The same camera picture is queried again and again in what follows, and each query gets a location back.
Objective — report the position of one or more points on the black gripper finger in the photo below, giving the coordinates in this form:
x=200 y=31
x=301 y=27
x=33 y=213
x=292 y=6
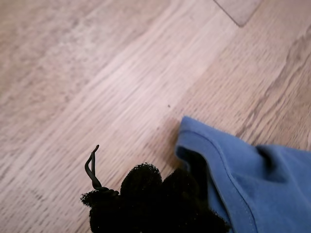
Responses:
x=126 y=208
x=189 y=206

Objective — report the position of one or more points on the blue printed T-shirt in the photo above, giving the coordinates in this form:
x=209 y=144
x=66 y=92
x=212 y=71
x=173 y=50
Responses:
x=255 y=182

